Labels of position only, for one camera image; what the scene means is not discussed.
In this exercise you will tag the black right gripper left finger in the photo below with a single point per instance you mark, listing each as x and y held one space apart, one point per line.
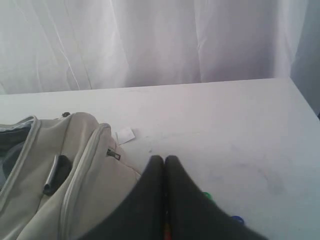
141 215

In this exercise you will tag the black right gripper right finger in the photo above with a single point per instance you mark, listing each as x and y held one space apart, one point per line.
192 215

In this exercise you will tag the cream fabric duffel bag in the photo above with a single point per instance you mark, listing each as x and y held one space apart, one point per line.
59 178

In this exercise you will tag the white paper scrap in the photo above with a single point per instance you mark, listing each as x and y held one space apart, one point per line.
125 135

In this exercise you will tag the white backdrop curtain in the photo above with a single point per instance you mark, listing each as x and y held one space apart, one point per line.
72 45

